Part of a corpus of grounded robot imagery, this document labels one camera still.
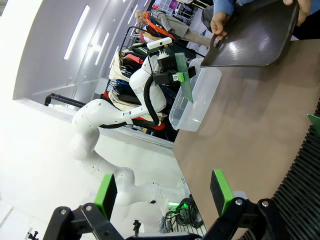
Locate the dark brown tray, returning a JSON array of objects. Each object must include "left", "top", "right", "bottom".
[{"left": 199, "top": 0, "right": 300, "bottom": 69}]

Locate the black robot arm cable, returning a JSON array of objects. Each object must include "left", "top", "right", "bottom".
[{"left": 99, "top": 74, "right": 161, "bottom": 130}]

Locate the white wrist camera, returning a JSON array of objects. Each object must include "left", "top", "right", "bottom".
[{"left": 146, "top": 37, "right": 173, "bottom": 50}]

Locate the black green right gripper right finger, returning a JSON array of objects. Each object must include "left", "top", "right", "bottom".
[{"left": 200, "top": 169, "right": 291, "bottom": 240}]

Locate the black slotted PCB rack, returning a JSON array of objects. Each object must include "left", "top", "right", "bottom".
[{"left": 238, "top": 98, "right": 320, "bottom": 240}]

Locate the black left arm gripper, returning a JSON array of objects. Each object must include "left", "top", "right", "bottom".
[{"left": 152, "top": 56, "right": 197, "bottom": 86}]

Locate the person's right hand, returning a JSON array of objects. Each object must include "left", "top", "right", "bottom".
[{"left": 210, "top": 11, "right": 231, "bottom": 41}]

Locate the black metal clothes rack frame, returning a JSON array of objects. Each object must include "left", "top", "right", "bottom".
[{"left": 119, "top": 25, "right": 151, "bottom": 54}]

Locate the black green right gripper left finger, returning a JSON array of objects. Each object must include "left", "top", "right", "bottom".
[{"left": 42, "top": 172, "right": 127, "bottom": 240}]

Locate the person's blue-sleeved right forearm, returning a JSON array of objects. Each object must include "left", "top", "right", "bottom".
[{"left": 212, "top": 0, "right": 236, "bottom": 17}]

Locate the clear plastic box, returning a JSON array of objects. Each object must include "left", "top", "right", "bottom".
[{"left": 168, "top": 58, "right": 223, "bottom": 133}]

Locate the black floor cable bundle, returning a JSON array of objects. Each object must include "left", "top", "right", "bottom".
[{"left": 159, "top": 196, "right": 204, "bottom": 234}]

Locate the long ceiling light strip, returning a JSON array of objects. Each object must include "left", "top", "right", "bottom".
[{"left": 63, "top": 4, "right": 91, "bottom": 61}]

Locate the black metal cart rail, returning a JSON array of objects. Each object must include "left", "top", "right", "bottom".
[{"left": 44, "top": 92, "right": 86, "bottom": 109}]

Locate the short ceiling light strip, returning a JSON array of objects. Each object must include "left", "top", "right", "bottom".
[{"left": 94, "top": 32, "right": 111, "bottom": 66}]

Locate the person's left hand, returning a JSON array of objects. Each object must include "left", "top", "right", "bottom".
[{"left": 283, "top": 0, "right": 314, "bottom": 27}]

